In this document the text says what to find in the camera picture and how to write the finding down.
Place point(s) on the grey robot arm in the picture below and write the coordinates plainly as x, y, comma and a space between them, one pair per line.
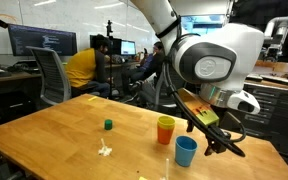
277, 23

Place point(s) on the black remote controller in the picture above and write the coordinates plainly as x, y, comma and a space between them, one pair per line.
280, 80
254, 78

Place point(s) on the large dark monitor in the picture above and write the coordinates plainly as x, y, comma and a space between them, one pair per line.
42, 40

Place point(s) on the green cylinder block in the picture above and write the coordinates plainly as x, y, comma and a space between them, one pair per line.
108, 125

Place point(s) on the orange plastic cup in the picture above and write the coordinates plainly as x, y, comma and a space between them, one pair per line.
165, 136

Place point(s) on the orange and green wrist camera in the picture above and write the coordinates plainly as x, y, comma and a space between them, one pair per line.
197, 106

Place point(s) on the person in black jacket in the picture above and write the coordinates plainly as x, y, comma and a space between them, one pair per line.
158, 63

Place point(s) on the person in yellow shirt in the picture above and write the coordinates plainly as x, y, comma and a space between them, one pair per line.
80, 68

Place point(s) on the clear plastic toy piece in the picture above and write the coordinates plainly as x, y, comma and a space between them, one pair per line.
166, 168
105, 151

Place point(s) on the yellow plastic cup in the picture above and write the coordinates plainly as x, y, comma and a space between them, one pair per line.
166, 122

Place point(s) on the orange cardboard box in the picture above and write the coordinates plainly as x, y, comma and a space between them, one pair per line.
277, 68

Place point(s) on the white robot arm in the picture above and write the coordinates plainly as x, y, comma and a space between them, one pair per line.
217, 53

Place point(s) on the black tripod stand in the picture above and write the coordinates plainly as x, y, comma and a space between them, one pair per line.
109, 66

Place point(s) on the yellow cube block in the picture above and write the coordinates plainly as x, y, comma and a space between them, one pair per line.
143, 178

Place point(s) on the yellow tape strip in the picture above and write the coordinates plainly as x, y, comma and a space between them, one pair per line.
92, 98

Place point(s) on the grey drawer cabinet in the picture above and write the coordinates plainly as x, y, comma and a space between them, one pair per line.
279, 113

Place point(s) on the small bright monitor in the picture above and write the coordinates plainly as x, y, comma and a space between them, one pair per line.
128, 47

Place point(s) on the blue plastic cup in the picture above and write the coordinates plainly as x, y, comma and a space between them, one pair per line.
185, 151

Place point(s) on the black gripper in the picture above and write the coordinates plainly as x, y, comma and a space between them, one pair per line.
230, 122

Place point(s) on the person in blue shirt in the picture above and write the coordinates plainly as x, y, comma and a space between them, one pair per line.
145, 63

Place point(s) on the grey mesh office chair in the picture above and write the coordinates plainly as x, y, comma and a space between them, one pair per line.
52, 76

